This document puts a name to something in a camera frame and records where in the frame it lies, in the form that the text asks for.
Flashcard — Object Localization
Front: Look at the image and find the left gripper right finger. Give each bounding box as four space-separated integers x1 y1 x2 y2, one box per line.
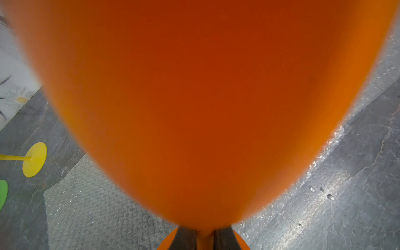
214 227 242 250

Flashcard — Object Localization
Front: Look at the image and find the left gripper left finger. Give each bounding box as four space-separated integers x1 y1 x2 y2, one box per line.
168 227 197 250

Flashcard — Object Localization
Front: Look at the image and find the orange glass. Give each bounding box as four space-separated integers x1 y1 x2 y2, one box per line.
1 1 400 250

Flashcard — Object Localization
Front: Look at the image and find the yellow glass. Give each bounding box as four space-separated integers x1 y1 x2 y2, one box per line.
1 142 48 178

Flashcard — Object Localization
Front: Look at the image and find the green plastic wine glass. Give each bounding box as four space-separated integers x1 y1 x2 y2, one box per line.
0 180 9 210

